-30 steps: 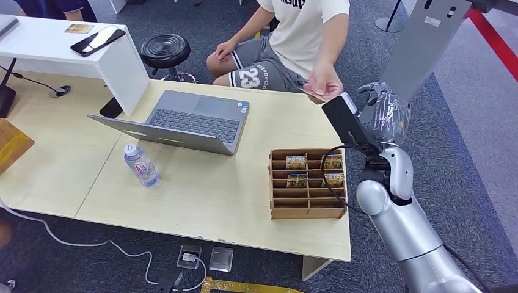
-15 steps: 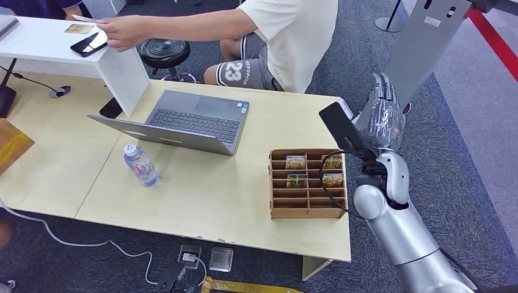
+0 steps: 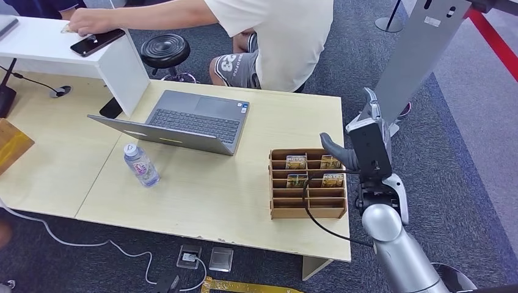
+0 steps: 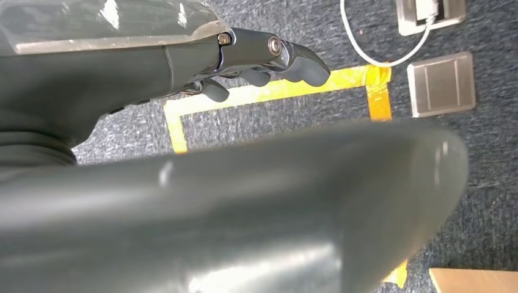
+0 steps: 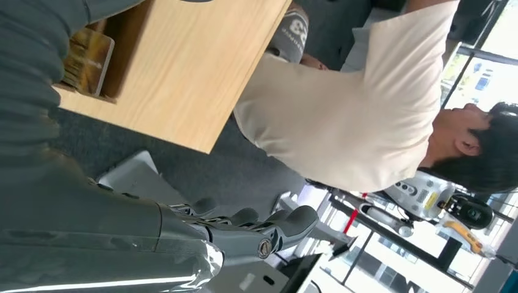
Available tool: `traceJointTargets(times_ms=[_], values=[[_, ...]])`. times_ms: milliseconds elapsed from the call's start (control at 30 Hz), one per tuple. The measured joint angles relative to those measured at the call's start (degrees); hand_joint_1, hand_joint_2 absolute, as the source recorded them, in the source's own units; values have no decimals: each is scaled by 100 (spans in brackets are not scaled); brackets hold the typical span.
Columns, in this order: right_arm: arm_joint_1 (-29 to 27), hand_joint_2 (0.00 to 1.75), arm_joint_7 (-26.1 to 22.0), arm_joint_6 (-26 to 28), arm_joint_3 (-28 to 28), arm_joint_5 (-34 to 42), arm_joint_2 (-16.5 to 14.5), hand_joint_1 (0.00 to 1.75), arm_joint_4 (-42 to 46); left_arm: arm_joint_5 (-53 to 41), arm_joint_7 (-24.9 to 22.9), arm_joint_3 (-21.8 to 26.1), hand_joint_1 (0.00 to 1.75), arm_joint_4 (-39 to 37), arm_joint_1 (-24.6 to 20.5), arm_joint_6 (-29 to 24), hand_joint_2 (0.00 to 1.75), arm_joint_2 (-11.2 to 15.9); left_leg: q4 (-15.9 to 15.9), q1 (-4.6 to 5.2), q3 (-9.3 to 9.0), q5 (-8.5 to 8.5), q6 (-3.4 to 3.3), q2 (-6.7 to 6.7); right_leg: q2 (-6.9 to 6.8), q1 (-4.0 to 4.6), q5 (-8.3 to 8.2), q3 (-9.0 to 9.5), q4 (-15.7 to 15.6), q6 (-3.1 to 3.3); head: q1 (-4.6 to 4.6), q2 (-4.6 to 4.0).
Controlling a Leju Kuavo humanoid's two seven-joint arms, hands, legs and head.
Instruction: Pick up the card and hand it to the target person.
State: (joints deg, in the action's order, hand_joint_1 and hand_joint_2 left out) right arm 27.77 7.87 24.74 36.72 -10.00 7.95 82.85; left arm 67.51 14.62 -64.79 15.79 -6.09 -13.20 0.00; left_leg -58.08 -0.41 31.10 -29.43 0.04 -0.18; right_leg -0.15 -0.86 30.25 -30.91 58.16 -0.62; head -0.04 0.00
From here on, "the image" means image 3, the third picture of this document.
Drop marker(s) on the person's forearm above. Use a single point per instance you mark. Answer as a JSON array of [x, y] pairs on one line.
[[158, 15]]

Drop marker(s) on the open floor socket box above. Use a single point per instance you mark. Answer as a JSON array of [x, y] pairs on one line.
[[189, 257]]

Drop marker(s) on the hotel card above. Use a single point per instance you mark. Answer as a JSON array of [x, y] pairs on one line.
[[332, 180], [296, 180], [296, 161], [330, 162]]

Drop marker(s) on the metal floor plate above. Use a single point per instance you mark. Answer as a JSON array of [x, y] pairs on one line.
[[221, 259]]

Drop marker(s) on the chrome rimmed stool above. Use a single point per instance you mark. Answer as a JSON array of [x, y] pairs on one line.
[[457, 279]]

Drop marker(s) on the black smartphone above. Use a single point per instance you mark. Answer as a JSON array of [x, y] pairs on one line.
[[101, 41]]

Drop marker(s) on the grey kiosk stand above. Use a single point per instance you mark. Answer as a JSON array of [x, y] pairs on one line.
[[417, 52]]

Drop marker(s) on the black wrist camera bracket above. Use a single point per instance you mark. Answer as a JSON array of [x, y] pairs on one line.
[[370, 151]]

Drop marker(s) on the closed grey laptop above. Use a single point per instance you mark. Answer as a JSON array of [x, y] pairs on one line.
[[7, 24]]

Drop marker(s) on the black round stool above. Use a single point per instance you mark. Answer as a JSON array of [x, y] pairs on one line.
[[165, 50]]

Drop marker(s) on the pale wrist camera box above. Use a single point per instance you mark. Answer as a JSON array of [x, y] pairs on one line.
[[362, 124]]

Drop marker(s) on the wooden desk leg panel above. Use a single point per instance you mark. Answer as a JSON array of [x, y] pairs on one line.
[[313, 267]]

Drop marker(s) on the person's hand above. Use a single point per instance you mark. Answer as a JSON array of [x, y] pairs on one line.
[[87, 22]]

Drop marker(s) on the wooden card holder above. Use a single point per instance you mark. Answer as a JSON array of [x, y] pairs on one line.
[[311, 202]]

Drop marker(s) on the stanchion post with base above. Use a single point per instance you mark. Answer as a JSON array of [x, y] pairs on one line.
[[388, 24]]

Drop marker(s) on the yellow floor tape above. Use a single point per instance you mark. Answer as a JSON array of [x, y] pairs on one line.
[[242, 287]]

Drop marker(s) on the brown cardboard box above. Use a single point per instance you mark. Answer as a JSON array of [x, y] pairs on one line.
[[12, 145]]

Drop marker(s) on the black router with antenna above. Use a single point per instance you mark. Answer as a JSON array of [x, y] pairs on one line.
[[6, 101]]

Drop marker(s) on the red barrier belt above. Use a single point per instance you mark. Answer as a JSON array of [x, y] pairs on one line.
[[495, 42]]

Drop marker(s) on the white desk riser shelf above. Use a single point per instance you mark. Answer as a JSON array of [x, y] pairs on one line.
[[44, 50]]

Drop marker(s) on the person in dark clothes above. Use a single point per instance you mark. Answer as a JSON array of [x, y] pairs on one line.
[[40, 7]]

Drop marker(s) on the patterned card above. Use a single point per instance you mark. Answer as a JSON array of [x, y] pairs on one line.
[[66, 29]]

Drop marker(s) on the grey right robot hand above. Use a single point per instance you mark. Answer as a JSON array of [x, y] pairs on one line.
[[340, 155]]

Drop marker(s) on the clear plastic water bottle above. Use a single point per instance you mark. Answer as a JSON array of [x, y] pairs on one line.
[[141, 166]]

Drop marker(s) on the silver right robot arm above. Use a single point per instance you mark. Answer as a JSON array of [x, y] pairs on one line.
[[396, 250]]

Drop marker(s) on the flat black device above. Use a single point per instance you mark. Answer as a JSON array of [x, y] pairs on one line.
[[111, 109]]

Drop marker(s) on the grey open laptop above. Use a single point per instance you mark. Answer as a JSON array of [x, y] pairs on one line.
[[194, 121]]

